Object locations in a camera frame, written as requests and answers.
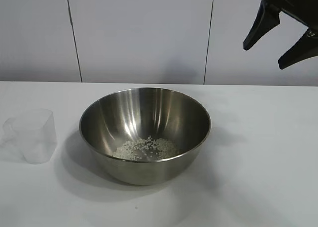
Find stainless steel mixing bowl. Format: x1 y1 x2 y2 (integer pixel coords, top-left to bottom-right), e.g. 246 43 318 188
79 87 212 187

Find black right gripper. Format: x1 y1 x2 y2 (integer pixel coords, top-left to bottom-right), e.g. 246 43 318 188
242 0 318 71

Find clear plastic measuring cup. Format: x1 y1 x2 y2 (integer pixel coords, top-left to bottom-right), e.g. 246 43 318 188
1 108 59 166

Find white uncooked rice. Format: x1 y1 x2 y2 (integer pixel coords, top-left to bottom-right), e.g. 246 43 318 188
111 135 181 161

